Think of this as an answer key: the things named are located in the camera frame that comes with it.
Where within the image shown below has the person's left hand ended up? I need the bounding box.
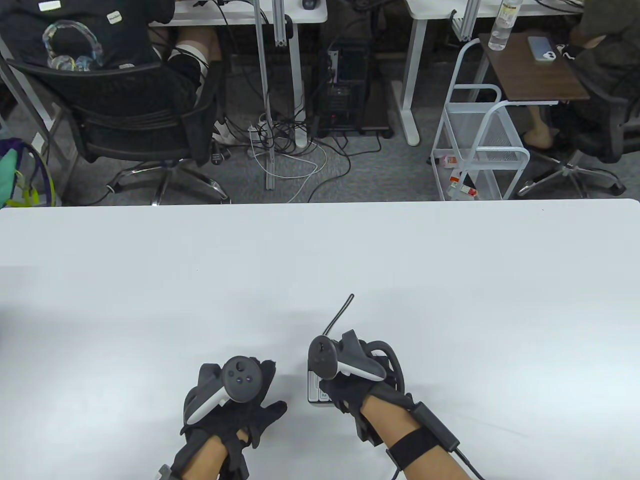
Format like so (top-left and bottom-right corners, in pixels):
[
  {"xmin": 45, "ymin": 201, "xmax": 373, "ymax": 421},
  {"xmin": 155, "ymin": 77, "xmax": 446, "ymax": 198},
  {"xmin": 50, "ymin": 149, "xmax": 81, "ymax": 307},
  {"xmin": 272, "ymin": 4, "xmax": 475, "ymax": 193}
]
[{"xmin": 180, "ymin": 355, "xmax": 288, "ymax": 449}]

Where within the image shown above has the person's right hand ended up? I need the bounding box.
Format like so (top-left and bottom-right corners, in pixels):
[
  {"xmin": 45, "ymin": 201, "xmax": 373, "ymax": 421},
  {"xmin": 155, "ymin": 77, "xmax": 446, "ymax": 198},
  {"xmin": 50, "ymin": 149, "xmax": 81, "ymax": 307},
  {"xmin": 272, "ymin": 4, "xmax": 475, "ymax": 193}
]
[{"xmin": 319, "ymin": 330, "xmax": 413, "ymax": 416}]

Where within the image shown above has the grey white handheld controller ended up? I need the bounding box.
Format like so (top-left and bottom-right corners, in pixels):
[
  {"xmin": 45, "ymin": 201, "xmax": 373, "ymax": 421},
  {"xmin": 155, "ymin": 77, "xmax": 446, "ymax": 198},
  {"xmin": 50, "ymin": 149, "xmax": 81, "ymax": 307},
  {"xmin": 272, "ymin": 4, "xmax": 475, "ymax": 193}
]
[
  {"xmin": 186, "ymin": 355, "xmax": 264, "ymax": 425},
  {"xmin": 307, "ymin": 334, "xmax": 388, "ymax": 382}
]

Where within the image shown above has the black lanyard cord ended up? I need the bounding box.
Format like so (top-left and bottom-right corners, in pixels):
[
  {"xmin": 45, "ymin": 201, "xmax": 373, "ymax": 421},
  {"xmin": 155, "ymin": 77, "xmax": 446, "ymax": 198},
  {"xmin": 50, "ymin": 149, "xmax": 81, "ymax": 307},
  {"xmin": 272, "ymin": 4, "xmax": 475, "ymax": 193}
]
[{"xmin": 322, "ymin": 294, "xmax": 355, "ymax": 337}]

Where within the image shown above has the person's left forearm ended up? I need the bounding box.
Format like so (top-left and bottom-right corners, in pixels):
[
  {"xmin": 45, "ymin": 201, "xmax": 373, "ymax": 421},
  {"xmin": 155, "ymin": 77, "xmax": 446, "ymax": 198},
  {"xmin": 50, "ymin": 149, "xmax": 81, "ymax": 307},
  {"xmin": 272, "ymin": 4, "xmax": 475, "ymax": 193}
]
[{"xmin": 172, "ymin": 434, "xmax": 231, "ymax": 480}]

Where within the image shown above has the person's right forearm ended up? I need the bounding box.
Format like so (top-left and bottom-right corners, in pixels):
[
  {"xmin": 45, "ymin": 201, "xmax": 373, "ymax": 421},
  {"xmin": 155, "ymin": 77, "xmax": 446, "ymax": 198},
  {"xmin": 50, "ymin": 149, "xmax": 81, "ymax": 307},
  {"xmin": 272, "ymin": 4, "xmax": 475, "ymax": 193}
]
[{"xmin": 360, "ymin": 395, "xmax": 473, "ymax": 480}]

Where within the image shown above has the black glove sensor box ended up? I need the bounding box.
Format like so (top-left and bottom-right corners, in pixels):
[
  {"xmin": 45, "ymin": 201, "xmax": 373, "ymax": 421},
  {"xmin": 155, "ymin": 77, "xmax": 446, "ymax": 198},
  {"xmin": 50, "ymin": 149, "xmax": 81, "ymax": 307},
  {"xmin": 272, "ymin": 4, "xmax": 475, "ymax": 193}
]
[
  {"xmin": 356, "ymin": 417, "xmax": 383, "ymax": 447},
  {"xmin": 225, "ymin": 436, "xmax": 250, "ymax": 480}
]

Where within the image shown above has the white metal mesh cart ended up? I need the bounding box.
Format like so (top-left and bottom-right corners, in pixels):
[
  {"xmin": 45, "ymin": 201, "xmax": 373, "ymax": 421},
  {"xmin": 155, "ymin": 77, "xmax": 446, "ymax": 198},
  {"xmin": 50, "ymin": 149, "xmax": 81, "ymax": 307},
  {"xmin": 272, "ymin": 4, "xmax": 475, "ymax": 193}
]
[{"xmin": 430, "ymin": 39, "xmax": 531, "ymax": 201}]

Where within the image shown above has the white power strip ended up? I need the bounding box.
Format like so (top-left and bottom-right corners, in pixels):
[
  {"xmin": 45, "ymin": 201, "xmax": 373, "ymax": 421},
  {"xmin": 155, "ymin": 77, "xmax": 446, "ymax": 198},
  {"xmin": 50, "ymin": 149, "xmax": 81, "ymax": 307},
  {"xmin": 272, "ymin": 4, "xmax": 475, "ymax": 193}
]
[{"xmin": 247, "ymin": 114, "xmax": 275, "ymax": 151}]

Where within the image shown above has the black computer tower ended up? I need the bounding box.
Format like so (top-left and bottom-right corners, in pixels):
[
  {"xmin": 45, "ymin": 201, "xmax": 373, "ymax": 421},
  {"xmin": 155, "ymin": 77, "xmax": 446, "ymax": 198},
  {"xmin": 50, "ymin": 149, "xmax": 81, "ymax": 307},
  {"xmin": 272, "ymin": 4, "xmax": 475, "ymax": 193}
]
[{"xmin": 314, "ymin": 37, "xmax": 373, "ymax": 137}]

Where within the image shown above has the black mesh office chair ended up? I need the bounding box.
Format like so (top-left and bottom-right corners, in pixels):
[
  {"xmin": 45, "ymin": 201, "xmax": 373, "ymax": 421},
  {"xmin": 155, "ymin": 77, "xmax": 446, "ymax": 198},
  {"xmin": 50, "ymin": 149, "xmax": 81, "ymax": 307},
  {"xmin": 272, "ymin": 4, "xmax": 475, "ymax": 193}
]
[
  {"xmin": 517, "ymin": 75, "xmax": 640, "ymax": 198},
  {"xmin": 5, "ymin": 57, "xmax": 233, "ymax": 206}
]

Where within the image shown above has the white office desk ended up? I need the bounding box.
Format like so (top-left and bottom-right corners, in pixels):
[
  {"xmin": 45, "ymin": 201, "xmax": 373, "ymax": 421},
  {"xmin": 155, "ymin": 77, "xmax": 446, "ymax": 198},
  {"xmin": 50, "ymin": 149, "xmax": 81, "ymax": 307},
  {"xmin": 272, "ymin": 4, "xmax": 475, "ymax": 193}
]
[
  {"xmin": 392, "ymin": 0, "xmax": 586, "ymax": 147},
  {"xmin": 150, "ymin": 0, "xmax": 328, "ymax": 148}
]

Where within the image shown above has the green yellow bag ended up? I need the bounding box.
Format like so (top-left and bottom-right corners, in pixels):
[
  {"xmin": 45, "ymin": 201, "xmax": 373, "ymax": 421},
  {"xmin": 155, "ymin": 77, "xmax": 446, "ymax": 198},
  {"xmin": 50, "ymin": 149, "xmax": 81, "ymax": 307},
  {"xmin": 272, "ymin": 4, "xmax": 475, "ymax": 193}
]
[{"xmin": 0, "ymin": 139, "xmax": 57, "ymax": 208}]

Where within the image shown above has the brown wooden side table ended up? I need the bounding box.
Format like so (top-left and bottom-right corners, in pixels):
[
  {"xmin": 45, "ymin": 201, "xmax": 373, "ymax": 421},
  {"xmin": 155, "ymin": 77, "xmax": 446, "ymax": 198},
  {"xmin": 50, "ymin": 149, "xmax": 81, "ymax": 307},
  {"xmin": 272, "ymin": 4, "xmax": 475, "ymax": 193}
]
[{"xmin": 478, "ymin": 32, "xmax": 592, "ymax": 103}]

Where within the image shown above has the short aluminium profile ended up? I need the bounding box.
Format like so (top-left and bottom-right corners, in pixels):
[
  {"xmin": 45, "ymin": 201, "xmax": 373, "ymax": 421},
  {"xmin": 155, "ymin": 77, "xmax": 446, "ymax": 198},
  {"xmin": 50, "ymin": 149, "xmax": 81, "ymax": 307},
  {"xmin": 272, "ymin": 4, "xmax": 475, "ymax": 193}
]
[
  {"xmin": 272, "ymin": 0, "xmax": 292, "ymax": 48},
  {"xmin": 451, "ymin": 0, "xmax": 482, "ymax": 42}
]

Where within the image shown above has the clear plastic water bottle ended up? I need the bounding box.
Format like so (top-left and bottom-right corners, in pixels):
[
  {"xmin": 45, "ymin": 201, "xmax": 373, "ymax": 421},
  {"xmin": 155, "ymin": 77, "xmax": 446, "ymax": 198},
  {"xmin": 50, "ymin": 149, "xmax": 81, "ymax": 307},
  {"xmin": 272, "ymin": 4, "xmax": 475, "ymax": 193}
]
[{"xmin": 487, "ymin": 0, "xmax": 523, "ymax": 52}]

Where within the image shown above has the light blue smartphone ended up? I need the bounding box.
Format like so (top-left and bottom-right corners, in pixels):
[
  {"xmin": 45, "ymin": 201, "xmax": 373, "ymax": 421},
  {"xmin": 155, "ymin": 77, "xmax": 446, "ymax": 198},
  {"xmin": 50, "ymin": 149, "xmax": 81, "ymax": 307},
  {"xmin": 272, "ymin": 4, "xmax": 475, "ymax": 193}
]
[{"xmin": 527, "ymin": 36, "xmax": 558, "ymax": 62}]

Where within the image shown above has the black elastic wrist strap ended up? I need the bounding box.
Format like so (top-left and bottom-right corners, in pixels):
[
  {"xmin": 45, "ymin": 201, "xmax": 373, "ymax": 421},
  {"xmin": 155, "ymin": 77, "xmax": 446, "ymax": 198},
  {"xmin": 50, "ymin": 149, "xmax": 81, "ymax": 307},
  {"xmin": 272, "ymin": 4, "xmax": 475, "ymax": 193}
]
[{"xmin": 385, "ymin": 427, "xmax": 443, "ymax": 471}]

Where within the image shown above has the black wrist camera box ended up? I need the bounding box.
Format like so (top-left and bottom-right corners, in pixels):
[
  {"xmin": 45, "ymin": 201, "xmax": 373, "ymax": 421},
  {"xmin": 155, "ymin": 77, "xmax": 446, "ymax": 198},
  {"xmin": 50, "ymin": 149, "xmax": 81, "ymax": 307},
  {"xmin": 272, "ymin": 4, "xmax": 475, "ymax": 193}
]
[{"xmin": 410, "ymin": 402, "xmax": 461, "ymax": 451}]

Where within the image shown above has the thin black camera cable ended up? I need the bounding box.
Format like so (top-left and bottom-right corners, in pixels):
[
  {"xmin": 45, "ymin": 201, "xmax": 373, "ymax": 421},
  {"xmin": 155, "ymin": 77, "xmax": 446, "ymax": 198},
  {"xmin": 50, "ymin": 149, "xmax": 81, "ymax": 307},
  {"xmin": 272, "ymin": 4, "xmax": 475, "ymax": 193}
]
[{"xmin": 451, "ymin": 446, "xmax": 485, "ymax": 480}]

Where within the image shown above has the white cable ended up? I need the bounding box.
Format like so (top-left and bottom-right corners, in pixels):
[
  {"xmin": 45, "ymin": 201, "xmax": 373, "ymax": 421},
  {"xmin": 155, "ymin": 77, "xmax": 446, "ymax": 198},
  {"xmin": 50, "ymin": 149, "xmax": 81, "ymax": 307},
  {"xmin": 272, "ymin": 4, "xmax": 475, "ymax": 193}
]
[{"xmin": 250, "ymin": 140, "xmax": 328, "ymax": 203}]

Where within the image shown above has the bundle of black cables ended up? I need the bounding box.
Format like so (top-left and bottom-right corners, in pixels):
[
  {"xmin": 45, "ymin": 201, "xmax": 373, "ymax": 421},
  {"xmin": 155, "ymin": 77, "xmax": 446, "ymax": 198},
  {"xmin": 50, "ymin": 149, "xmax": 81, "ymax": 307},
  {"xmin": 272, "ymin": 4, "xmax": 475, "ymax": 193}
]
[{"xmin": 215, "ymin": 0, "xmax": 386, "ymax": 203}]

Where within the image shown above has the tall aluminium profile post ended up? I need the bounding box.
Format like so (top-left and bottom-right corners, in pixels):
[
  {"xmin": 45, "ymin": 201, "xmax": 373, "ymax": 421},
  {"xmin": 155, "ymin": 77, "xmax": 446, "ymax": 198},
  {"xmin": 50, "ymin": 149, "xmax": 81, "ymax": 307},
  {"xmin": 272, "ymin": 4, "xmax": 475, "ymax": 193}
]
[{"xmin": 252, "ymin": 0, "xmax": 277, "ymax": 191}]

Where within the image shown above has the grey metal rack frame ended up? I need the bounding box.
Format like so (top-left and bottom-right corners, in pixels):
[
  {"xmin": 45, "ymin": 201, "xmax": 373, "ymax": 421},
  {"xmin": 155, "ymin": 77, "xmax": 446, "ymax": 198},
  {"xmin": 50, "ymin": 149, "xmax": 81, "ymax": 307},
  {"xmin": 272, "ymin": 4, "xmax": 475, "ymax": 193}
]
[{"xmin": 0, "ymin": 37, "xmax": 78, "ymax": 173}]

